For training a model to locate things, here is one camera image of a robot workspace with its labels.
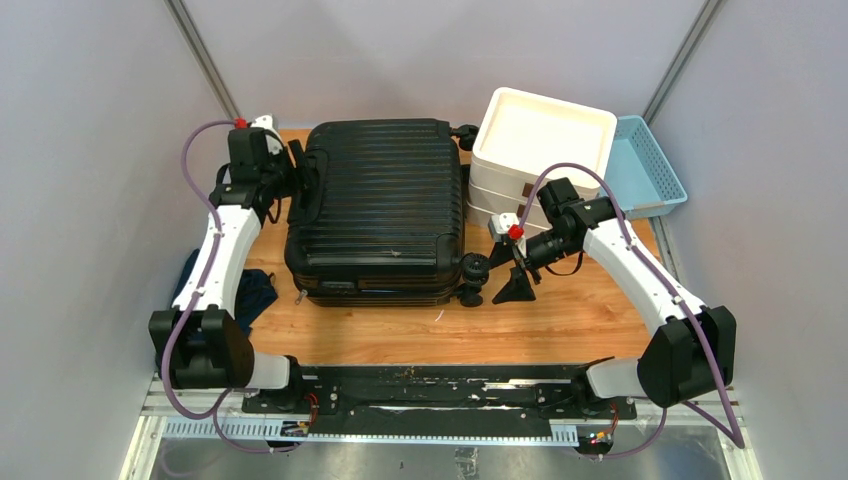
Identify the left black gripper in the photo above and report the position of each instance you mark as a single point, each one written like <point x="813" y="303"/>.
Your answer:
<point x="299" y="177"/>

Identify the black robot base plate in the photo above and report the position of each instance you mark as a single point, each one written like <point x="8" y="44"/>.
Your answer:
<point x="445" y="402"/>

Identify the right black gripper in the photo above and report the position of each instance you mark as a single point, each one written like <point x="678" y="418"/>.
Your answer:
<point x="518" y="288"/>

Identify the black ribbed hard-shell suitcase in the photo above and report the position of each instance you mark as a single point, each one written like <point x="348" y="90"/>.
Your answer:
<point x="384" y="224"/>

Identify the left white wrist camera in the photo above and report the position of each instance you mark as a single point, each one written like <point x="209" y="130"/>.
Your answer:
<point x="269" y="126"/>

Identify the right aluminium frame post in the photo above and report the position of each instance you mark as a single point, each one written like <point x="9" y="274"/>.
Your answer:
<point x="698" y="30"/>

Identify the light blue plastic basket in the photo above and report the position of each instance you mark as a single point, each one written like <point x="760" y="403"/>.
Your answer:
<point x="640" y="174"/>

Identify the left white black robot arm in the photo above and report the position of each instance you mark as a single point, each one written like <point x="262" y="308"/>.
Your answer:
<point x="197" y="340"/>

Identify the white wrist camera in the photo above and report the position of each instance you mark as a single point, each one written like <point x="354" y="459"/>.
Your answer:
<point x="269" y="126"/>
<point x="505" y="227"/>

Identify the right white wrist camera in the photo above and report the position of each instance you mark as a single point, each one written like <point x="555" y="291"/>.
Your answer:
<point x="505" y="227"/>

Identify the white three-drawer storage unit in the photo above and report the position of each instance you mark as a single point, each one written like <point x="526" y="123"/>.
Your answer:
<point x="521" y="135"/>

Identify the dark blue cloth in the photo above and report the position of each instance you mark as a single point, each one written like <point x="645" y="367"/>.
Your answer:
<point x="255" y="294"/>

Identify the left aluminium frame post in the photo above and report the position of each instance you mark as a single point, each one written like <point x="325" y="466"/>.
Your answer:
<point x="193" y="38"/>

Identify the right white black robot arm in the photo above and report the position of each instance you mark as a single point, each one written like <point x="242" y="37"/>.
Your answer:
<point x="692" y="346"/>

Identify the aluminium frame post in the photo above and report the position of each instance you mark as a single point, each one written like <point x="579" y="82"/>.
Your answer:
<point x="193" y="38"/>
<point x="698" y="30"/>

